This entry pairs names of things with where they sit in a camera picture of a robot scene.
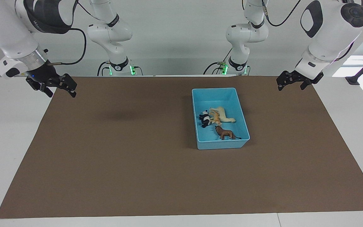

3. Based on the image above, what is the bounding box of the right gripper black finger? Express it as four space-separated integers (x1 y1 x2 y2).
59 73 77 98
26 77 54 97

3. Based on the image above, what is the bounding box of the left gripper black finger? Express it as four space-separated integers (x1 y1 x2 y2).
301 73 324 90
276 71 291 91

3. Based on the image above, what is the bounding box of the cream camel toy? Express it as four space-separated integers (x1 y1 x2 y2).
209 107 236 124

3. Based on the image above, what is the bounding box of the orange tiger toy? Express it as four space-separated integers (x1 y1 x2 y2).
209 110 222 127

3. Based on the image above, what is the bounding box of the brown lion toy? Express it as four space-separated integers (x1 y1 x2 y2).
215 125 242 140

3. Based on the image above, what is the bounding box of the black white panda toy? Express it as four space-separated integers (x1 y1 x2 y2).
199 110 212 128

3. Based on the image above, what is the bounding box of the light blue storage box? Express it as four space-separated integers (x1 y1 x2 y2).
192 88 251 150

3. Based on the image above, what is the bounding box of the brown table mat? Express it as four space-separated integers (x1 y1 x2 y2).
0 76 363 219

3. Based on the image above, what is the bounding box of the black right base cable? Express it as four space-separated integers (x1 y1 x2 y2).
97 61 111 76

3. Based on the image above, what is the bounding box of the black base cable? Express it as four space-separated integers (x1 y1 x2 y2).
97 61 111 76
204 47 234 75

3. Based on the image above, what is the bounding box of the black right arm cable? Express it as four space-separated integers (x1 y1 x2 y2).
46 28 87 66

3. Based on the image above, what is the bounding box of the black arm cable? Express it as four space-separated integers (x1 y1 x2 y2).
46 28 87 66
262 0 355 62

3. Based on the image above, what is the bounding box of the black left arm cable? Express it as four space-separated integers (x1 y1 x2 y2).
262 0 355 62

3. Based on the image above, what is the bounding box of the black left base cable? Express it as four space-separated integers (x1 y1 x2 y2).
204 47 234 75

